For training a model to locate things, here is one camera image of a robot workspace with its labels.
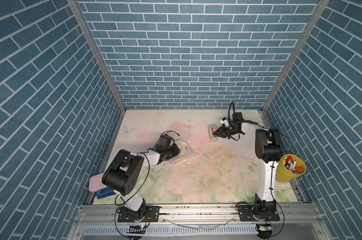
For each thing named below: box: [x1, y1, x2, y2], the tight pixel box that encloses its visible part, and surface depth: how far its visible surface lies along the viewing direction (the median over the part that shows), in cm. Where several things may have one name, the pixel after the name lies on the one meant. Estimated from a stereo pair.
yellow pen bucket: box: [275, 154, 307, 183], surface depth 80 cm
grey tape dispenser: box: [208, 124, 218, 142], surface depth 104 cm
